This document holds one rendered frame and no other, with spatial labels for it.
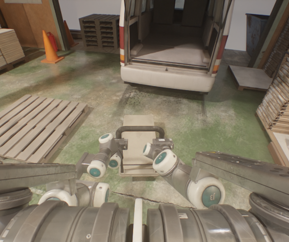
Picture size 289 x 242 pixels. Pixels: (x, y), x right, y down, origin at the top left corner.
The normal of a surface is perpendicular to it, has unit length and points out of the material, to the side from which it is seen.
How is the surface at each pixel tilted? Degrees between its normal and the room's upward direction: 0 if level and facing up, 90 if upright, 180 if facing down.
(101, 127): 0
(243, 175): 81
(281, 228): 70
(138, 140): 0
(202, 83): 87
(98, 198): 35
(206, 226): 23
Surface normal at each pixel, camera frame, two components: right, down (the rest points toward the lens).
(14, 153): 0.03, -0.76
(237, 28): -0.21, 0.63
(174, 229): 0.04, -0.89
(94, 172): -0.07, 0.39
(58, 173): 1.00, 0.02
